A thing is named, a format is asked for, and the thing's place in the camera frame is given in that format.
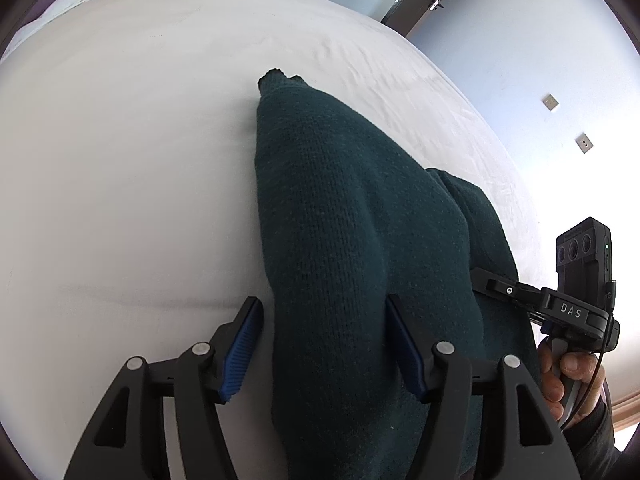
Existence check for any dark green knit sweater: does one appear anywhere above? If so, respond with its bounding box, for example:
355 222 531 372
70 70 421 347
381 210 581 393
255 70 539 479

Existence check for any person's right hand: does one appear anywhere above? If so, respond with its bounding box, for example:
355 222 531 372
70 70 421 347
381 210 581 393
537 336 606 424

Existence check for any white bed sheet mattress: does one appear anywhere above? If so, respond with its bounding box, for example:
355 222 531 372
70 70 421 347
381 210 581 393
1 0 534 479

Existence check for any white pillow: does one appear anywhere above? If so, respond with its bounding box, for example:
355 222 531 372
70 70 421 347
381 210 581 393
2 0 91 60

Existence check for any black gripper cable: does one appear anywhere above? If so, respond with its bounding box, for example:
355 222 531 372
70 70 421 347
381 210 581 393
556 343 618 434

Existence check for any black tracking camera box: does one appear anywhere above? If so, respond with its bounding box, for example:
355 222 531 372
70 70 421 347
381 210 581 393
555 217 615 313

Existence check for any upper wall switch plate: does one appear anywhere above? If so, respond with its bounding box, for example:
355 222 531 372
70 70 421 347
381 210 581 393
542 93 559 112

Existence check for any silver door handle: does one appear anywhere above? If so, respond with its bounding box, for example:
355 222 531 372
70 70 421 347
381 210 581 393
427 0 444 12

